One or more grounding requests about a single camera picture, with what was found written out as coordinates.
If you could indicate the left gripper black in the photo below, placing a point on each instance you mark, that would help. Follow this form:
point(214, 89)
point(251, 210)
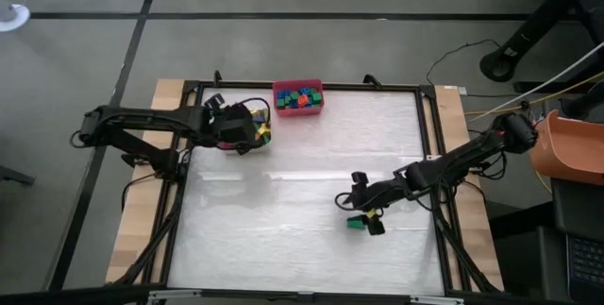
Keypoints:
point(233, 125)

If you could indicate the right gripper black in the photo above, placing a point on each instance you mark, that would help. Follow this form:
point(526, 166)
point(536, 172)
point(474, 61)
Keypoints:
point(377, 192)

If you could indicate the green long block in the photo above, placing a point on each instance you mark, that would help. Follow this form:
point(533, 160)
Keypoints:
point(356, 223)

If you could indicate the purple block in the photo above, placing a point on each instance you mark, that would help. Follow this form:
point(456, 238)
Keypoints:
point(259, 120)

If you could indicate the yellow smooth block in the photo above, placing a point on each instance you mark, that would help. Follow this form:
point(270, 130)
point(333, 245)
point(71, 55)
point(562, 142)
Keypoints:
point(264, 130)

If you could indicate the green eight-stud block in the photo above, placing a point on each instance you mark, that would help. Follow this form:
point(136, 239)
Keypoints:
point(266, 139)

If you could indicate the small green block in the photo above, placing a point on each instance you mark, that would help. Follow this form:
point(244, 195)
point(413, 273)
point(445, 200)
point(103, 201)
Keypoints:
point(281, 103)
point(316, 97)
point(295, 95)

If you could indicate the small red block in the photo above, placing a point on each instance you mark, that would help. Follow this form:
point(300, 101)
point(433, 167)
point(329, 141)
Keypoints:
point(303, 100)

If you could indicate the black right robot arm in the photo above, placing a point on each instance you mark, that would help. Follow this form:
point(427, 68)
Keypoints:
point(462, 158)

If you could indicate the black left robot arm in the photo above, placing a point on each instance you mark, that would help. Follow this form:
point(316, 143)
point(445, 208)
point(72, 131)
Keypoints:
point(151, 123)

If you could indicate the pink plastic bin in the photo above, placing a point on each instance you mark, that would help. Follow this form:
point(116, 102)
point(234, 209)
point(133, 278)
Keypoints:
point(297, 111)

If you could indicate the black cabinet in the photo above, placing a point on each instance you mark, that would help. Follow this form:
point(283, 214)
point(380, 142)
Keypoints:
point(528, 248)

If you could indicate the orange plastic tub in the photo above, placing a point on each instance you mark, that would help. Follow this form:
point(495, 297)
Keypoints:
point(566, 149)

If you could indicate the black laptop keyboard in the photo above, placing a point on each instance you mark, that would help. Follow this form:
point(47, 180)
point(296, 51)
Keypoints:
point(587, 262)

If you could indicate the black desk stand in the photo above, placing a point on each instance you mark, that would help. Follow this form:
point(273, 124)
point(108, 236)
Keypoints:
point(533, 26)

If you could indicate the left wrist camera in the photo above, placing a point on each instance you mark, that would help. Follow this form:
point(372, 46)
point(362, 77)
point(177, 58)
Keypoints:
point(214, 102)

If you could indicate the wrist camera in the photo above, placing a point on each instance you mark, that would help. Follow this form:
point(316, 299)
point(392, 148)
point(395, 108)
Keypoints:
point(359, 177)
point(214, 102)

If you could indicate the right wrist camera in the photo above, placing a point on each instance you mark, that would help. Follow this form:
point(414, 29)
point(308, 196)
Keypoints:
point(359, 177)

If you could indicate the black frame clamp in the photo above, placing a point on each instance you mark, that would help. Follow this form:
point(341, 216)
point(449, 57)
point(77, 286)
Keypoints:
point(373, 79)
point(217, 77)

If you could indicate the black aluminium table frame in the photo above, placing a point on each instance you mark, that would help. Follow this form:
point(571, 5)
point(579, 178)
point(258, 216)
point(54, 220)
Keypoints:
point(354, 87)

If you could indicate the black floor bracket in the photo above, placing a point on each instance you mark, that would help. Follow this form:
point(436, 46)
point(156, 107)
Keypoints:
point(14, 175)

